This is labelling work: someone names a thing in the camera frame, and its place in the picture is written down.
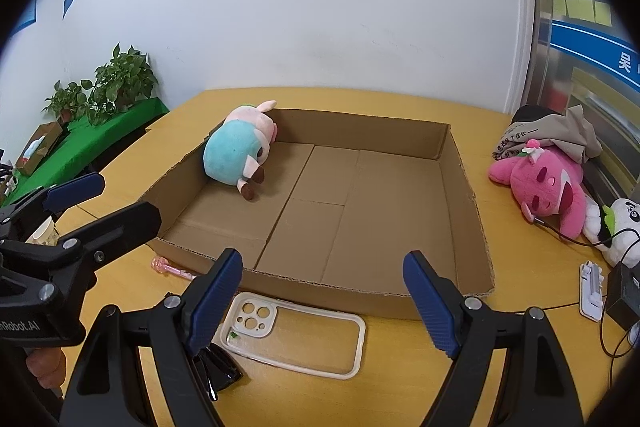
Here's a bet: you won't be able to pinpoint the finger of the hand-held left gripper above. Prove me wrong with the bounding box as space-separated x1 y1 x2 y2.
0 173 106 243
47 201 162 303

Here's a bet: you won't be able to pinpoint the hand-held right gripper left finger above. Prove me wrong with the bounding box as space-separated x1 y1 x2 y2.
59 248 244 427

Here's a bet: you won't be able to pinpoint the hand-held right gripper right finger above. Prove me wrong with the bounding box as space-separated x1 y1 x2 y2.
402 250 586 427

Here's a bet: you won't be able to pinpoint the pink transparent pen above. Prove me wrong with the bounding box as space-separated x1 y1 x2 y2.
151 257 198 282

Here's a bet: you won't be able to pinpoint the clear white phone case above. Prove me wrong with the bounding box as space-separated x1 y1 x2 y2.
216 291 366 380

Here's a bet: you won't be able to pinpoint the black sunglasses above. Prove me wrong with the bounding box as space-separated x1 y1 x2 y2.
192 342 244 403

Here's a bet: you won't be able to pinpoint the shallow cardboard box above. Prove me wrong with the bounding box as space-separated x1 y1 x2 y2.
137 104 496 320

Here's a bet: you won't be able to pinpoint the white earbuds case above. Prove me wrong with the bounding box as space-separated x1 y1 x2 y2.
579 261 607 322

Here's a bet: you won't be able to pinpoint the person's left hand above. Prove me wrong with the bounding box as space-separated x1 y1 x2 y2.
25 349 67 390

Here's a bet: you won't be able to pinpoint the paper cup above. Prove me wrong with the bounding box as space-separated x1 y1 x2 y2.
25 216 61 248

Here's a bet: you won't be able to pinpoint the green table cloth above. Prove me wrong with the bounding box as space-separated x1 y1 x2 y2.
0 97 171 208

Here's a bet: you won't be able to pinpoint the cardboard tissue box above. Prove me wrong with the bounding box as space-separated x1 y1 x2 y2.
15 122 64 176

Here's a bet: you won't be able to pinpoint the small potted green plant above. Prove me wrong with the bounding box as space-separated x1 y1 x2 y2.
42 81 91 124

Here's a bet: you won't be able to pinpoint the large potted green plant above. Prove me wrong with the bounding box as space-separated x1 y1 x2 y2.
82 42 159 125

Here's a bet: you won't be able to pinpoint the blue and pink pig plush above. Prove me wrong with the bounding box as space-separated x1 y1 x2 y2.
202 99 279 201

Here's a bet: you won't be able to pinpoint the pink plush toy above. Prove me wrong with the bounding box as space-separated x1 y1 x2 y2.
488 139 601 238

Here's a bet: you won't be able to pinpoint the beige printed cloth bag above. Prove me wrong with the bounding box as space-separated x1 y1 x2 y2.
492 119 546 160

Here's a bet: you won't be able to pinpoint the black power adapter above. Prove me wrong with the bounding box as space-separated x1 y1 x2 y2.
606 259 640 330

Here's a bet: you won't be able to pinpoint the panda plush toy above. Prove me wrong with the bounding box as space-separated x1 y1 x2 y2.
582 198 640 268

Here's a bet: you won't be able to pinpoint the black cap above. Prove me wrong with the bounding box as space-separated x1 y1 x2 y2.
510 104 556 125

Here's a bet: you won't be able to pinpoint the grey-brown jacket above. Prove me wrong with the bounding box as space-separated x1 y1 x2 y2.
535 104 604 165

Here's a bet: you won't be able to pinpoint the glass door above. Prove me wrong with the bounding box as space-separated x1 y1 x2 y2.
530 0 640 202

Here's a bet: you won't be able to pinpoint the blue door sign band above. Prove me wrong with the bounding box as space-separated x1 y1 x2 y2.
550 19 640 88

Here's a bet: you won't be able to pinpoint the black cable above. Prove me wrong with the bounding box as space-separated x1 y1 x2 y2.
532 214 640 253
520 302 640 359

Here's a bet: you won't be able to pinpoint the blue framed wall notice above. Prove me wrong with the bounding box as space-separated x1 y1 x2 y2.
10 0 38 38

